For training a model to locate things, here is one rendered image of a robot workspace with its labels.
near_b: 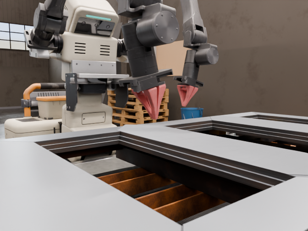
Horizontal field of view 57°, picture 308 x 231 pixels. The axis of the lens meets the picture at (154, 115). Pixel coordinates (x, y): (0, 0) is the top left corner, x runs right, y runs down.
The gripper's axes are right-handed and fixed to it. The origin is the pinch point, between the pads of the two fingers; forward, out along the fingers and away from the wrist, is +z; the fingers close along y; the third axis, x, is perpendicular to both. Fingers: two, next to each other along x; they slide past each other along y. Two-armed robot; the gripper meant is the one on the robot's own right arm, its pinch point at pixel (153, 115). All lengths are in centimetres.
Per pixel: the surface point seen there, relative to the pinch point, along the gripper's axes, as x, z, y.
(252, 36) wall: 242, 7, 405
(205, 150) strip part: -4.8, 10.9, 8.8
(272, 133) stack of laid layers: 3, 22, 49
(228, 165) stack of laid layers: -13.0, 11.7, 6.4
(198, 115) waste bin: 317, 126, 324
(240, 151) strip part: -10.5, 12.2, 14.0
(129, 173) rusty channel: 26.8, 23.3, 4.7
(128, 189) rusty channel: 19.4, 23.9, -0.6
